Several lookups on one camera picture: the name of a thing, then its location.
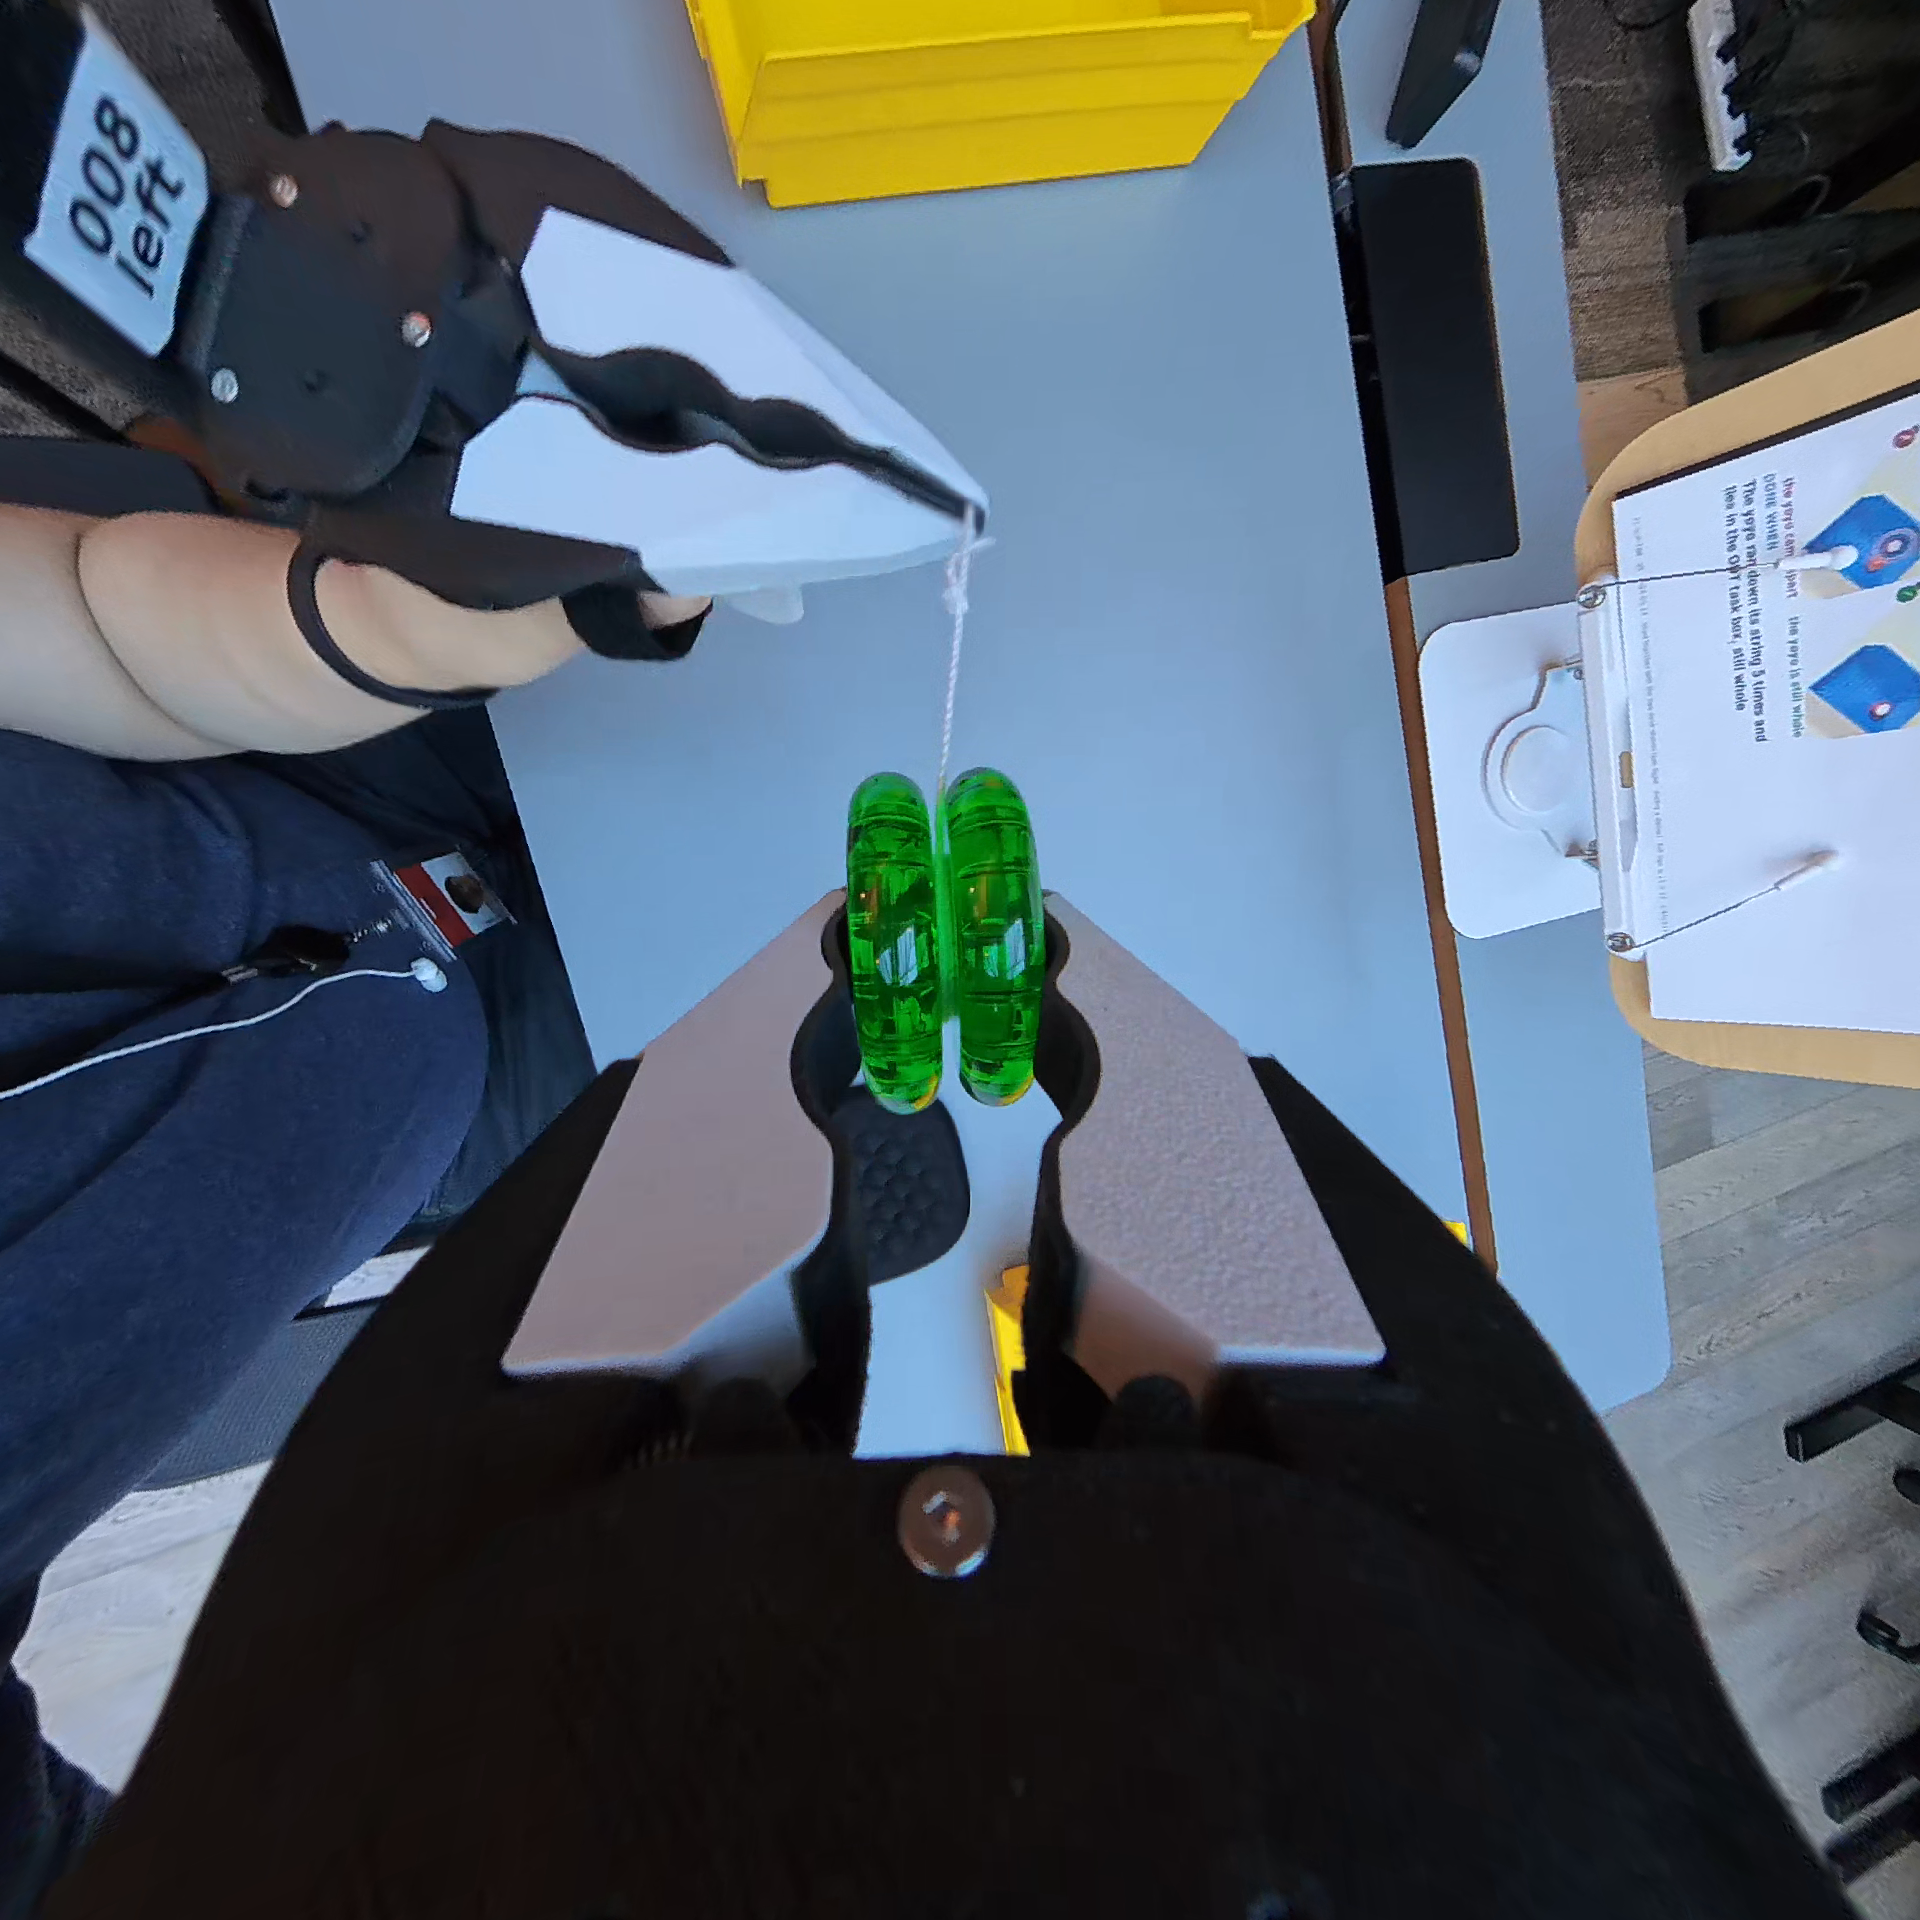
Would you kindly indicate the yellow plastic bin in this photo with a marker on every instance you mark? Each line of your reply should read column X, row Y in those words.
column 991, row 90
column 1009, row 1357

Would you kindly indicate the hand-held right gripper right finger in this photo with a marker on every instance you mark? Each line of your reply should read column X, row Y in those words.
column 1199, row 1186

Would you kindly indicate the person's left hand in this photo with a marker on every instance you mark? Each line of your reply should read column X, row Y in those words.
column 179, row 629

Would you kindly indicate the green transparent yoyo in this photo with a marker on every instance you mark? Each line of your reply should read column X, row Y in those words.
column 945, row 939

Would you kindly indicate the white power strip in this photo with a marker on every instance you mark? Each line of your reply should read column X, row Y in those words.
column 1722, row 83

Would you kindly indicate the black flat monitor base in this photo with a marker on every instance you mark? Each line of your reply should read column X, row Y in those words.
column 1427, row 368

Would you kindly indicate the id badge with clip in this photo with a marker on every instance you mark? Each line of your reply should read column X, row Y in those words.
column 449, row 899

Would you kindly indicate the black office chair base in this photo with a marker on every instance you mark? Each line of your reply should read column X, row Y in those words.
column 1868, row 1636

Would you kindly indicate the white document holder stand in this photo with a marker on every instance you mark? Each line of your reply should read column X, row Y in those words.
column 1516, row 767

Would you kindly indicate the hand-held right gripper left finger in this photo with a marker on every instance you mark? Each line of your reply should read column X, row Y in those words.
column 674, row 1186

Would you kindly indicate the printed instruction sheet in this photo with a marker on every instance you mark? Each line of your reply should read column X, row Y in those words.
column 1784, row 749

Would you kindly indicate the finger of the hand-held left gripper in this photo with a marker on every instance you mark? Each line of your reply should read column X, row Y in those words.
column 705, row 323
column 674, row 502

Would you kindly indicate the instruction sheet on clipboard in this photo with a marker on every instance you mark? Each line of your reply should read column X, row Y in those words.
column 1770, row 1059

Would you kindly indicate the person's leg in blue jeans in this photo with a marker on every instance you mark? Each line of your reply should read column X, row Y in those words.
column 211, row 1199

